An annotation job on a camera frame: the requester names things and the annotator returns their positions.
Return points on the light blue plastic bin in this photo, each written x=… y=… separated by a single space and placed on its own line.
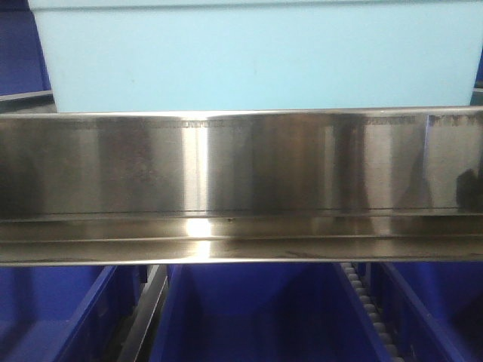
x=123 y=56

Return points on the dark blue bin lower middle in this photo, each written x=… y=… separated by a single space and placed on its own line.
x=264 y=312

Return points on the dark blue bin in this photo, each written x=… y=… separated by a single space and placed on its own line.
x=65 y=313
x=264 y=312
x=432 y=310
x=23 y=68

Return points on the white roller track strip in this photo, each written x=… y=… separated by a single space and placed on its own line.
x=371 y=310

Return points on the dark blue bin lower right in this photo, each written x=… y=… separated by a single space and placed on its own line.
x=432 y=310

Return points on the dark blue bin lower left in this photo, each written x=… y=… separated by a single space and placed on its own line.
x=65 y=313

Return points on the dark blue bin upper left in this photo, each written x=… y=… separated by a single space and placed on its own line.
x=23 y=68

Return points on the stainless steel shelf front rail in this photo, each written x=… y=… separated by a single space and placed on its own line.
x=400 y=184

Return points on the steel divider rail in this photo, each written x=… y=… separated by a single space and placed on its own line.
x=140 y=339

